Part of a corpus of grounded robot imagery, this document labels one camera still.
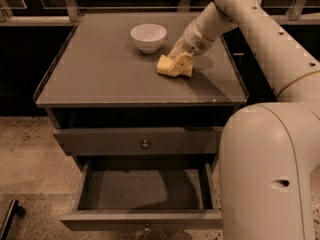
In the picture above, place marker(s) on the brass middle drawer knob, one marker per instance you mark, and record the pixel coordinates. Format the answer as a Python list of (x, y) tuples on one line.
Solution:
[(147, 229)]

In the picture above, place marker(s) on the brass top drawer knob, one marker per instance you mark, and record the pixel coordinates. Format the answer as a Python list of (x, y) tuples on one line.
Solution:
[(145, 144)]

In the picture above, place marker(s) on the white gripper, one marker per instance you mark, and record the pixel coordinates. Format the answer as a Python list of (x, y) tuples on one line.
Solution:
[(194, 39)]

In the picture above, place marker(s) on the grey open middle drawer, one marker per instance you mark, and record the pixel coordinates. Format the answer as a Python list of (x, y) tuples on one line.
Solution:
[(166, 193)]

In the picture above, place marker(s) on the brass drawer knob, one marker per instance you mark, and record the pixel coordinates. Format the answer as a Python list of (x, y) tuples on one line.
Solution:
[(147, 229), (145, 144)]

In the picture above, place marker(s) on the grey top drawer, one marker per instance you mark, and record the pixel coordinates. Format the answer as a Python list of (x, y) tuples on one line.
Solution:
[(127, 141)]

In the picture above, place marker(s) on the yellow sponge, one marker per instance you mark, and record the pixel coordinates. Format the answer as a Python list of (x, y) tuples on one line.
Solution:
[(163, 65)]

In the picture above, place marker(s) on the metal window railing frame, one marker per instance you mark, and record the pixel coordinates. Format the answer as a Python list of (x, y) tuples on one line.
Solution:
[(68, 12)]

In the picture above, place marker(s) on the grey drawer cabinet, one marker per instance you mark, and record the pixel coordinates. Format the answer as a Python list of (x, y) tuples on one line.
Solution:
[(102, 80)]

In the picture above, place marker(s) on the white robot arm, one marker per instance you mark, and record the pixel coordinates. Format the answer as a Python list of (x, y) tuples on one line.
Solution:
[(268, 151)]

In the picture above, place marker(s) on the white ceramic bowl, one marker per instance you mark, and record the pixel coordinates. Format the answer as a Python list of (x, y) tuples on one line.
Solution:
[(148, 38)]

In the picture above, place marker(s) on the black wheeled cart base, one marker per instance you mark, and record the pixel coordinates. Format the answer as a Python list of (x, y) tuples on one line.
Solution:
[(14, 209)]

